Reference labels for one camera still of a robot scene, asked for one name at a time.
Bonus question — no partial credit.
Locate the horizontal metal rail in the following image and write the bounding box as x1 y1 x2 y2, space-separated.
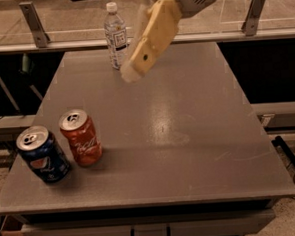
0 28 295 55

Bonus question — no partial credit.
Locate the right metal rail bracket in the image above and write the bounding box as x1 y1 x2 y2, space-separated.
241 0 266 37

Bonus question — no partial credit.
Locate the black stand leg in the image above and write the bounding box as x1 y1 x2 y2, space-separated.
271 134 295 193

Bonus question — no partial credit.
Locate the clear plastic water bottle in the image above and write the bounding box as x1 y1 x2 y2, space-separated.
104 2 128 70

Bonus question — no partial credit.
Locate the metal rail bracket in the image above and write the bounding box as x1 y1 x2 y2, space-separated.
241 0 266 37
19 1 50 48

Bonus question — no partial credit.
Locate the blue pepsi can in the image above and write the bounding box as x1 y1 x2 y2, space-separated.
16 126 70 183

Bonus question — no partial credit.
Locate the left metal rail bracket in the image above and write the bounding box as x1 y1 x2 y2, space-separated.
19 1 50 48

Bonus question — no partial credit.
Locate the red coke can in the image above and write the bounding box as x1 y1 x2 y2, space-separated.
59 109 102 167

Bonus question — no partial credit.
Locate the grey table drawer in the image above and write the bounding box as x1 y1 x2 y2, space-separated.
21 209 276 236

